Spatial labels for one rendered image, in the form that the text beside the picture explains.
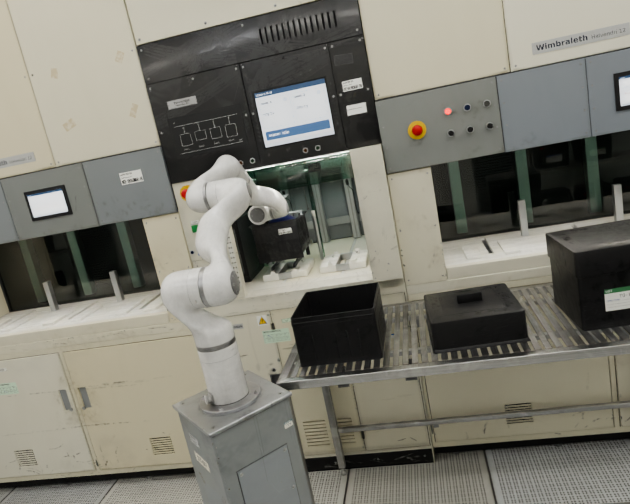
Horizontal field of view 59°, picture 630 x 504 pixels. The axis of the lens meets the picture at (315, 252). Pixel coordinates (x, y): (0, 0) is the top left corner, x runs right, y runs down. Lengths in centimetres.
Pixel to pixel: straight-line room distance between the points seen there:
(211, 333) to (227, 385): 17
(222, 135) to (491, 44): 106
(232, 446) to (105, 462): 146
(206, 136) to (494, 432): 172
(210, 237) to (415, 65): 101
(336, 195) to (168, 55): 126
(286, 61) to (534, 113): 93
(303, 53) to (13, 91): 123
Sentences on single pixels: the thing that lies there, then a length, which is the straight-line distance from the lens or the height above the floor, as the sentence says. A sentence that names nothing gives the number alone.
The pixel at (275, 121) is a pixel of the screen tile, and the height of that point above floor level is 156.
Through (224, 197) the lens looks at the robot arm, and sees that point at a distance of 181.
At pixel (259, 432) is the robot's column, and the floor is 69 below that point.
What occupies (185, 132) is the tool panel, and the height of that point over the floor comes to 159.
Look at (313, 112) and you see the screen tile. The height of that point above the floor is 157.
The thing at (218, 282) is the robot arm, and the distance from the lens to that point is 158.
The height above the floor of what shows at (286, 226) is 111.
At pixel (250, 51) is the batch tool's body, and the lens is 226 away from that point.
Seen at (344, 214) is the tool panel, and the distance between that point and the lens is 314.
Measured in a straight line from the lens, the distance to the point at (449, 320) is 176.
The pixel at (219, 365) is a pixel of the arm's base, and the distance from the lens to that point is 167.
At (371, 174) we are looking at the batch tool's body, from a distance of 213.
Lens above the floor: 152
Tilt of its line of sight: 13 degrees down
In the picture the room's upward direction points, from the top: 12 degrees counter-clockwise
